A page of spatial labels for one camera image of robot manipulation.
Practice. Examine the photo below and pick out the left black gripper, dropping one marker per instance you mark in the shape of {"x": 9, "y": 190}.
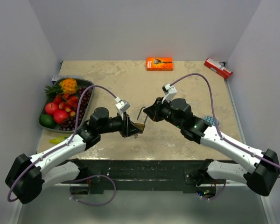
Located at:
{"x": 128, "y": 128}

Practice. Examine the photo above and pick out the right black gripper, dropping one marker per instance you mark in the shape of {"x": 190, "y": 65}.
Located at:
{"x": 153, "y": 111}

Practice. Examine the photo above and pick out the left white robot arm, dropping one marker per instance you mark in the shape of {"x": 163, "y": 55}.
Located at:
{"x": 29, "y": 175}

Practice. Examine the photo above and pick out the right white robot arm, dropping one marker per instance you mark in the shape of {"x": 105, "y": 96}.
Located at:
{"x": 252, "y": 167}

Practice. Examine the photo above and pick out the orange razor box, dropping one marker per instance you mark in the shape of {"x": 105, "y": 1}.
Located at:
{"x": 159, "y": 64}

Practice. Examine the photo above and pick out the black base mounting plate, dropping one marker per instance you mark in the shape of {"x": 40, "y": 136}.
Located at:
{"x": 136, "y": 175}

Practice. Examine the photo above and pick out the blue zigzag patterned pouch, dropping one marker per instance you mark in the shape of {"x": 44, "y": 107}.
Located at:
{"x": 211, "y": 120}

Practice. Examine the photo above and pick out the dark green fruit tray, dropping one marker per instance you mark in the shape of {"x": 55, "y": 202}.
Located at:
{"x": 54, "y": 93}

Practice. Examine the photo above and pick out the red apple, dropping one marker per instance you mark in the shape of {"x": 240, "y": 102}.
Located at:
{"x": 51, "y": 108}
{"x": 59, "y": 116}

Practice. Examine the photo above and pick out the yellow green bottle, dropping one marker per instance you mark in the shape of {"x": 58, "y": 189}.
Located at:
{"x": 58, "y": 140}

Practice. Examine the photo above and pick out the red white box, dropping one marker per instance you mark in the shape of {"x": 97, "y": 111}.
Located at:
{"x": 218, "y": 68}

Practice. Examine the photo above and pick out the green lime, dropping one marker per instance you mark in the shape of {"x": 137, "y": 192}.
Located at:
{"x": 47, "y": 121}

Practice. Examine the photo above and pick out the small white blue box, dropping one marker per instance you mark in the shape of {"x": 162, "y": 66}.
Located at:
{"x": 56, "y": 78}

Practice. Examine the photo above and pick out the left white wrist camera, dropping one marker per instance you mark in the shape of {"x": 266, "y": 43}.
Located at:
{"x": 122, "y": 106}

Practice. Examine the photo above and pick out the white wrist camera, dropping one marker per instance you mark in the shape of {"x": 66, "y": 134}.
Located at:
{"x": 122, "y": 106}
{"x": 169, "y": 91}

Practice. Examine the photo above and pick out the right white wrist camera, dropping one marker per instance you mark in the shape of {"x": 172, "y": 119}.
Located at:
{"x": 169, "y": 91}

